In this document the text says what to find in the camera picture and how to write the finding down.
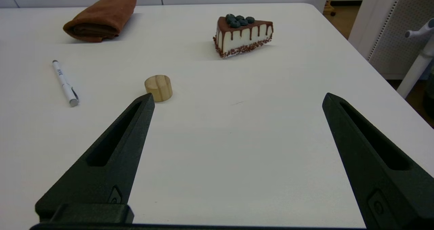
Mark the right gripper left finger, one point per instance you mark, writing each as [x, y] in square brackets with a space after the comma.
[108, 169]

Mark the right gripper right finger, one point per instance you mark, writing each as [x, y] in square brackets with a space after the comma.
[383, 169]

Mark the small wooden cylinder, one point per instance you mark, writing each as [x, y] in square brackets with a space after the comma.
[158, 87]

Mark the white pen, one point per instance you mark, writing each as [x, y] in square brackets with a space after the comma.
[64, 82]

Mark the white side table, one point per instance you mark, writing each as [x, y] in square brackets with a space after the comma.
[417, 70]

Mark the white pegboard panel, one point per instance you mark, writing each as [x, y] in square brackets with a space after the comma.
[400, 26]

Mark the folded brown towel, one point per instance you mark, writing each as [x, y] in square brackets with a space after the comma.
[101, 18]

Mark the wooden stand leg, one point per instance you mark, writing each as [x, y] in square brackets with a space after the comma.
[329, 1]

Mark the chocolate blueberry cake slice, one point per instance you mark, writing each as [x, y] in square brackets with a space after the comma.
[242, 37]

